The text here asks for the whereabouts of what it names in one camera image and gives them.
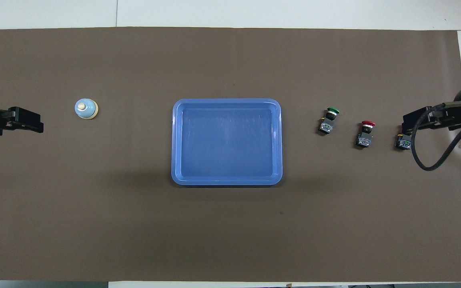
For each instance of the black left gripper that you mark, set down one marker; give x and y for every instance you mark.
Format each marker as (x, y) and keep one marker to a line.
(22, 116)

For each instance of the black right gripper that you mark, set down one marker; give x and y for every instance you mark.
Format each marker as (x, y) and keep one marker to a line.
(438, 117)

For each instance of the yellow push button switch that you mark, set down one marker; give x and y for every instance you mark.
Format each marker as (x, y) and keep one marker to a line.
(403, 143)

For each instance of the red push button switch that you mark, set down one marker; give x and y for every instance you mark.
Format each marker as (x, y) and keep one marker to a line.
(365, 136)

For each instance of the green push button switch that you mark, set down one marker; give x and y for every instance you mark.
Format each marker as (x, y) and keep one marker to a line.
(328, 122)

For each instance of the blue plastic tray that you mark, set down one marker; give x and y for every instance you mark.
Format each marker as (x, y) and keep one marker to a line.
(226, 144)

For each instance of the brown table mat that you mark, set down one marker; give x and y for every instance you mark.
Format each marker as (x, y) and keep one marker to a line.
(134, 224)

